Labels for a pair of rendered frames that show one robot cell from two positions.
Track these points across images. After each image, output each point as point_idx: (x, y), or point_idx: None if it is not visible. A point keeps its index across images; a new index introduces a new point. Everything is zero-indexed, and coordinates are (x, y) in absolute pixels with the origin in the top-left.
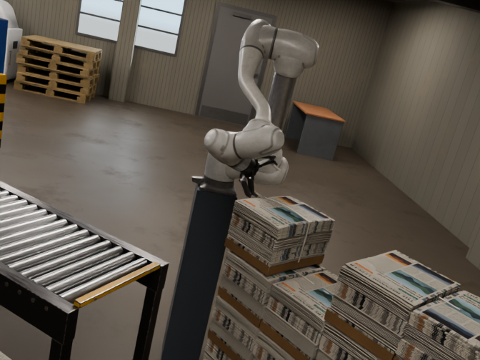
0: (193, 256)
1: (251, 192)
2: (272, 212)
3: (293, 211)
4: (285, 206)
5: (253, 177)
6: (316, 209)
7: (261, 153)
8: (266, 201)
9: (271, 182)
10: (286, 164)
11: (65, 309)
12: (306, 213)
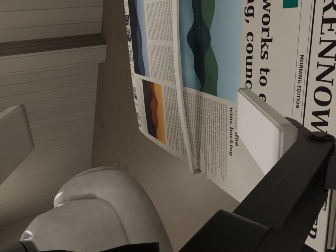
0: None
1: (329, 163)
2: (250, 54)
3: (178, 22)
4: (180, 67)
5: (198, 236)
6: (127, 35)
7: None
8: (204, 145)
9: (137, 191)
10: (65, 186)
11: None
12: (154, 15)
